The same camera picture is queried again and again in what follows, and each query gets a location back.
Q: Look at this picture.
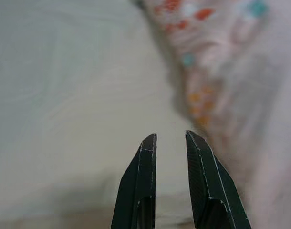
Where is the pink floral pillow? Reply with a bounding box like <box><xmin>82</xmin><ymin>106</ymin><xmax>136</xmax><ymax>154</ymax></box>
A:
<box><xmin>135</xmin><ymin>0</ymin><xmax>291</xmax><ymax>229</ymax></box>

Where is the cream bed sheet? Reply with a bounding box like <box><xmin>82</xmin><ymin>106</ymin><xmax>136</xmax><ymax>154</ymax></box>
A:
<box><xmin>0</xmin><ymin>0</ymin><xmax>201</xmax><ymax>229</ymax></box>

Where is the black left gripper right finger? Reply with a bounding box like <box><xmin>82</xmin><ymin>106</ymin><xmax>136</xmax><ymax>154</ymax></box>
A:
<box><xmin>185</xmin><ymin>130</ymin><xmax>252</xmax><ymax>229</ymax></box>

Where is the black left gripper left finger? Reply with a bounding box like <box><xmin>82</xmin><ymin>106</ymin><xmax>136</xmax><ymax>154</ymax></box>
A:
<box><xmin>111</xmin><ymin>133</ymin><xmax>158</xmax><ymax>229</ymax></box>

